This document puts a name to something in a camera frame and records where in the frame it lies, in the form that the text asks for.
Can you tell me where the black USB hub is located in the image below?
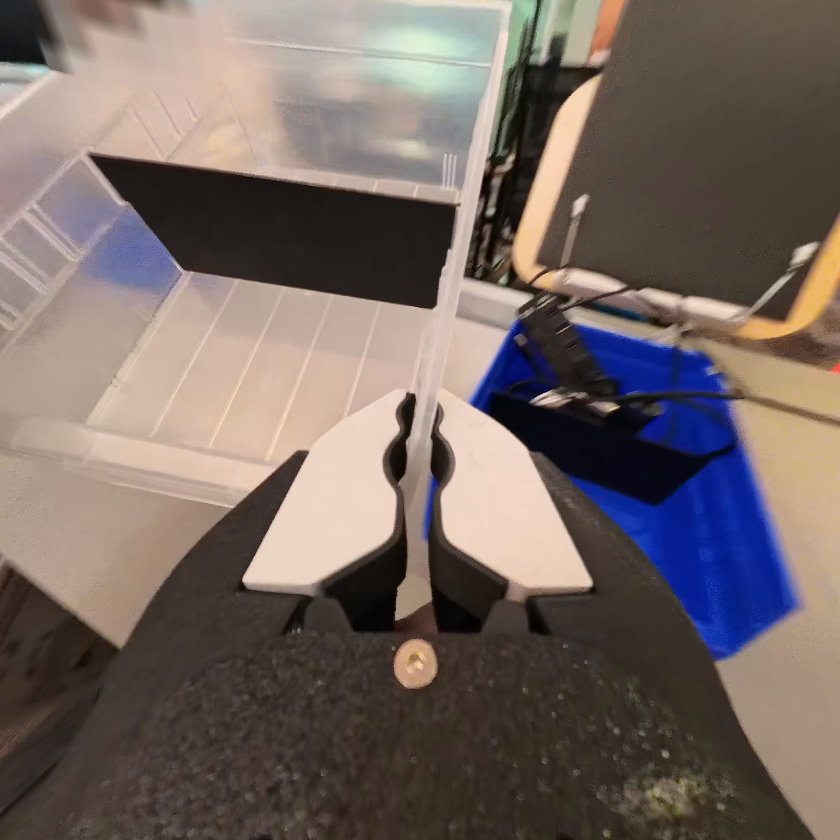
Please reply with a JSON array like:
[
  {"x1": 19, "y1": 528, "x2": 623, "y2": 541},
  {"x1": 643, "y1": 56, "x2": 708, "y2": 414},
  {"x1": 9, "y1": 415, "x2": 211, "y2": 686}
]
[{"x1": 517, "y1": 292, "x2": 621, "y2": 401}]

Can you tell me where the clear plastic bin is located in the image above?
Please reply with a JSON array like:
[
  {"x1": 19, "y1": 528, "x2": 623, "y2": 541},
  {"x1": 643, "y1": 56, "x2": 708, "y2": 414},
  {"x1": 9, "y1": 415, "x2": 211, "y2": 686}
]
[{"x1": 0, "y1": 0, "x2": 513, "y2": 592}]

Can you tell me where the blue plastic bin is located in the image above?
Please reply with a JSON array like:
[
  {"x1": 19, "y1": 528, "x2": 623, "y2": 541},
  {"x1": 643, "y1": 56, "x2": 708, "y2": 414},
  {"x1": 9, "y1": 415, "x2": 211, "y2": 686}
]
[{"x1": 427, "y1": 318, "x2": 802, "y2": 660}]

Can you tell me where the grey desk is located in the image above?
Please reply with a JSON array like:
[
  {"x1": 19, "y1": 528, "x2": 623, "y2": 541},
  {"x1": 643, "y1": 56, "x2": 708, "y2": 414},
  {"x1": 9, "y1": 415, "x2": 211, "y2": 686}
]
[{"x1": 0, "y1": 282, "x2": 840, "y2": 840}]

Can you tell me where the black bin divider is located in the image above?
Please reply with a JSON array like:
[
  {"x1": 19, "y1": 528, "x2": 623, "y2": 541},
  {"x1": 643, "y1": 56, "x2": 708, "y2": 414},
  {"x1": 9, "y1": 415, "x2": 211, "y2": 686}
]
[
  {"x1": 88, "y1": 152, "x2": 460, "y2": 309},
  {"x1": 489, "y1": 390, "x2": 736, "y2": 506}
]

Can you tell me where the black tablet tan frame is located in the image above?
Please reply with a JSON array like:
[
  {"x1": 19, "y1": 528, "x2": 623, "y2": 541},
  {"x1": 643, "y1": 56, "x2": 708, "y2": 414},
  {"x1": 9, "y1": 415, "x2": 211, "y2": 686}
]
[{"x1": 513, "y1": 0, "x2": 840, "y2": 342}]

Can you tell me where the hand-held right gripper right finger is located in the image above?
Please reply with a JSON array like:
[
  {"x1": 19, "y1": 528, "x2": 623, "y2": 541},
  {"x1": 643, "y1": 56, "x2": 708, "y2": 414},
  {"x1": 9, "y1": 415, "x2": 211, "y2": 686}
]
[{"x1": 428, "y1": 389, "x2": 595, "y2": 634}]

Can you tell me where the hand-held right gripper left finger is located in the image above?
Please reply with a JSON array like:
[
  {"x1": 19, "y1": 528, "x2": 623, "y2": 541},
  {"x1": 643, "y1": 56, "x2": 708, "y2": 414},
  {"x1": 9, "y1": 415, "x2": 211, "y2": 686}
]
[{"x1": 243, "y1": 389, "x2": 414, "y2": 634}]

